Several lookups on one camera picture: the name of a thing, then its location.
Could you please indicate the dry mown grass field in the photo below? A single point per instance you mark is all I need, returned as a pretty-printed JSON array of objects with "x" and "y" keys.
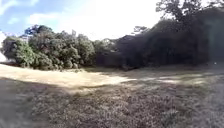
[{"x": 110, "y": 100}]

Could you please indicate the dense green tree line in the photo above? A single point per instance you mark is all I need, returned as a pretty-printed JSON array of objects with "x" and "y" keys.
[{"x": 150, "y": 46}]

